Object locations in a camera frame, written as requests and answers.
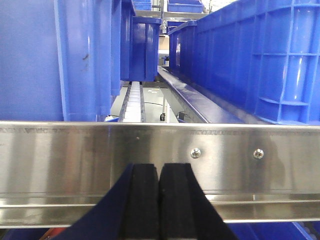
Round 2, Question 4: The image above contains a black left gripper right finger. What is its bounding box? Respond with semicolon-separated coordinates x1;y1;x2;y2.
159;163;237;240

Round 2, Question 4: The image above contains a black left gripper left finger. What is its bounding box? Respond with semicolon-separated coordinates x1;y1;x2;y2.
55;164;160;240

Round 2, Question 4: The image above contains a light blue plastic crate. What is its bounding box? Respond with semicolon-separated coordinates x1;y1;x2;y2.
169;0;320;125

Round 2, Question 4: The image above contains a white roller track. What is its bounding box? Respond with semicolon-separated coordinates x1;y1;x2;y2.
118;81;146;123

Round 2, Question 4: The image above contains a dark blue lower right bin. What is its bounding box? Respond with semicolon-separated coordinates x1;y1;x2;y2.
228;221;320;240

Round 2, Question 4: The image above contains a small dark blue far bin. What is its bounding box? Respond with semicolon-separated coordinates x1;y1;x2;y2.
121;16;162;82

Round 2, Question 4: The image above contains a blue bin on left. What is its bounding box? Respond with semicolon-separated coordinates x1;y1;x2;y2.
0;0;135;122

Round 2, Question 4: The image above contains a stainless steel shelf rail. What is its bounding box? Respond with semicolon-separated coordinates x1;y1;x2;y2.
0;121;320;229

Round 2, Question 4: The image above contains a steel side guide rail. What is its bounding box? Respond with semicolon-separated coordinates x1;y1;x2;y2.
157;66;267;125

